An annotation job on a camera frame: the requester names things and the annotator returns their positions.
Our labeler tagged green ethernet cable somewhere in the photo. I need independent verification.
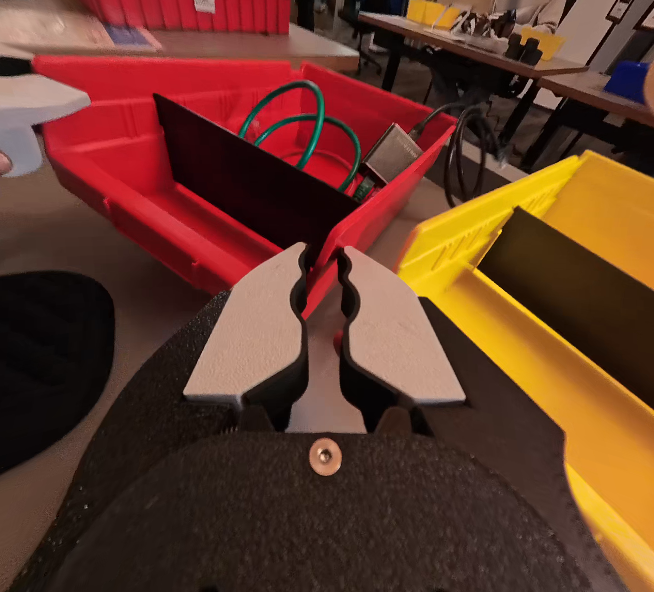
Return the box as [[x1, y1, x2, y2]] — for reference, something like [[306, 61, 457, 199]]
[[237, 80, 379, 201]]

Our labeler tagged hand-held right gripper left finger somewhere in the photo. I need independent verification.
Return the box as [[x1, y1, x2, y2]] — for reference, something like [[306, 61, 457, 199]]
[[183, 242, 310, 409]]

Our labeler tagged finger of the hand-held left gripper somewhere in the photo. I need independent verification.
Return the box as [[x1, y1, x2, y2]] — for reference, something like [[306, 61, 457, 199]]
[[0, 75, 92, 179]]

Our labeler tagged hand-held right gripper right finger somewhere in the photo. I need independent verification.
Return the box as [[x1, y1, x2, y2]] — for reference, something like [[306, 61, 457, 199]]
[[337, 246, 467, 408]]

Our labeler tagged black padded armrest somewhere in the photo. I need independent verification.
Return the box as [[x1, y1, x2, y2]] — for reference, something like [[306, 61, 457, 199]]
[[0, 270, 115, 475]]

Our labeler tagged red ethernet cable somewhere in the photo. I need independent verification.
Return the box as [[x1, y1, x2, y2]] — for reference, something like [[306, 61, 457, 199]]
[[278, 150, 358, 194]]

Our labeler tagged yellow plastic bin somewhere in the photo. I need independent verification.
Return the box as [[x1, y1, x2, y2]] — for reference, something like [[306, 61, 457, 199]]
[[398, 150, 654, 592]]

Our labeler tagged black divider plate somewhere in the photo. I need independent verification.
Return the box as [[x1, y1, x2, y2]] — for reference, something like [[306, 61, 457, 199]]
[[478, 206, 654, 409], [153, 93, 361, 265]]

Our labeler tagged blue printed sheet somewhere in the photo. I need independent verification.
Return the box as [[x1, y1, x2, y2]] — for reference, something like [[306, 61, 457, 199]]
[[105, 22, 161, 51]]

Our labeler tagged black office chair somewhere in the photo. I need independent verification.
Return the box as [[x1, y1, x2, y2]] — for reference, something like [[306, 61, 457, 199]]
[[340, 9, 383, 75]]

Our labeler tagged black cable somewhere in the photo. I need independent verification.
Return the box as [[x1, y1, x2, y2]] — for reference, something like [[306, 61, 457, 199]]
[[409, 104, 512, 208]]

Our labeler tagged small yellow bin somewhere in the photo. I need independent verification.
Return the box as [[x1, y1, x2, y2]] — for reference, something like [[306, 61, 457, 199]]
[[521, 27, 565, 61], [407, 0, 461, 30]]

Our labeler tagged red plastic bin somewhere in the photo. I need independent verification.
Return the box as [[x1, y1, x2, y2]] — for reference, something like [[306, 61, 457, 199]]
[[32, 55, 458, 321]]

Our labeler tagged black ethernet splitter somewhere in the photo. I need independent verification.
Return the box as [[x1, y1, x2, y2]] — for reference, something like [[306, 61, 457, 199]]
[[360, 123, 424, 186]]

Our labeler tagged blue plastic bin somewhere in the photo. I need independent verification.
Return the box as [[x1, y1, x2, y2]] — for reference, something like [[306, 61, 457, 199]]
[[604, 60, 654, 104]]

